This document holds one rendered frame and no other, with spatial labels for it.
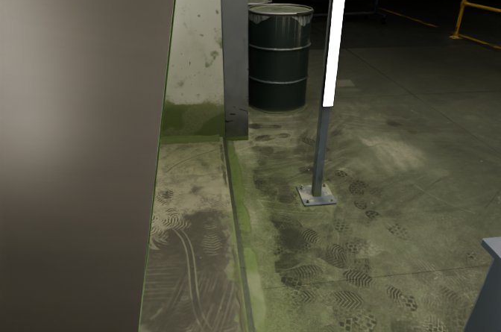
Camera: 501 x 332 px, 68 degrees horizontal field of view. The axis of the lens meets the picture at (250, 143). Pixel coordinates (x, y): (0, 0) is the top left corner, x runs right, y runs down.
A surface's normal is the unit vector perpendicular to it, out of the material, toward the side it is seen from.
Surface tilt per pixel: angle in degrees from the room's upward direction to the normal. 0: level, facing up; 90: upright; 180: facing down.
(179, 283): 0
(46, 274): 90
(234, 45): 90
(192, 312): 0
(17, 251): 90
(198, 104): 90
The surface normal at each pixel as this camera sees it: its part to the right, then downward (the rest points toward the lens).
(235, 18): 0.13, 0.47
